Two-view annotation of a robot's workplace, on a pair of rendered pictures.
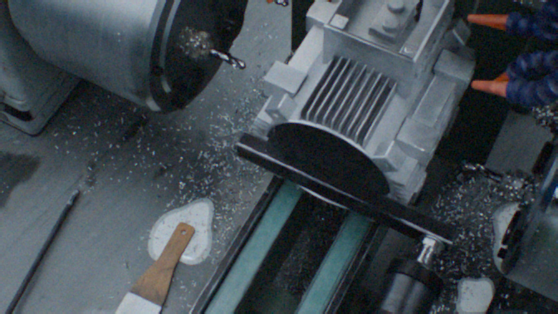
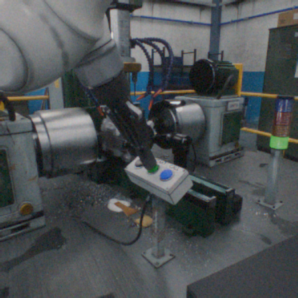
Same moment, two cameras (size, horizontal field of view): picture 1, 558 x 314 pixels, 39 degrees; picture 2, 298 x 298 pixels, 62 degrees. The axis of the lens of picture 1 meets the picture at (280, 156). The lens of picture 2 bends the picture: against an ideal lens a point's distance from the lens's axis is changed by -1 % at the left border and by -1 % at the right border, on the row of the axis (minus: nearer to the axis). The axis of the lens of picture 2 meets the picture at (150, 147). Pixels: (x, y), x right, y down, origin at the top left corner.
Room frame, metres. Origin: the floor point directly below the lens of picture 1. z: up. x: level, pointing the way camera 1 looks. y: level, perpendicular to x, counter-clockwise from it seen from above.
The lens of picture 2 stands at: (-0.02, 0.89, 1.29)
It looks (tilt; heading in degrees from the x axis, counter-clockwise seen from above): 16 degrees down; 292
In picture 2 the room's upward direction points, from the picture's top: straight up
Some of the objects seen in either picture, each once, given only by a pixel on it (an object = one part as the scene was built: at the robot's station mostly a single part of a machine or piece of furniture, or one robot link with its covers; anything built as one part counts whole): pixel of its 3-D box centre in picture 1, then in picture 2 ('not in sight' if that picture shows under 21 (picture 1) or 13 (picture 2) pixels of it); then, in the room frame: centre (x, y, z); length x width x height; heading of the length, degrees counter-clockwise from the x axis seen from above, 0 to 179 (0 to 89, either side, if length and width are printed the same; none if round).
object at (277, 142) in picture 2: not in sight; (279, 142); (-0.12, -0.10, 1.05); 0.06 x 0.06 x 0.04
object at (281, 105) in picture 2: not in sight; (284, 104); (-0.12, -0.10, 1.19); 0.06 x 0.06 x 0.04
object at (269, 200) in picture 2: not in sight; (277, 153); (-0.12, -0.10, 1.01); 0.08 x 0.08 x 0.42; 62
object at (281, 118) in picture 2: not in sight; (282, 117); (-0.12, -0.10, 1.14); 0.06 x 0.06 x 0.04
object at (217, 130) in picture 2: not in sight; (210, 126); (0.21, -0.62, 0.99); 0.35 x 0.31 x 0.37; 62
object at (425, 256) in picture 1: (418, 270); not in sight; (0.29, -0.14, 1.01); 0.08 x 0.02 x 0.02; 152
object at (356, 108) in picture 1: (365, 100); (128, 136); (0.50, -0.10, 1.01); 0.20 x 0.19 x 0.19; 152
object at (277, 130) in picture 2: not in sight; (281, 129); (-0.12, -0.10, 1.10); 0.06 x 0.06 x 0.04
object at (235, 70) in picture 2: not in sight; (221, 97); (0.17, -0.64, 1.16); 0.33 x 0.26 x 0.42; 62
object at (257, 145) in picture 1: (342, 192); (148, 140); (0.38, -0.07, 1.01); 0.26 x 0.04 x 0.03; 62
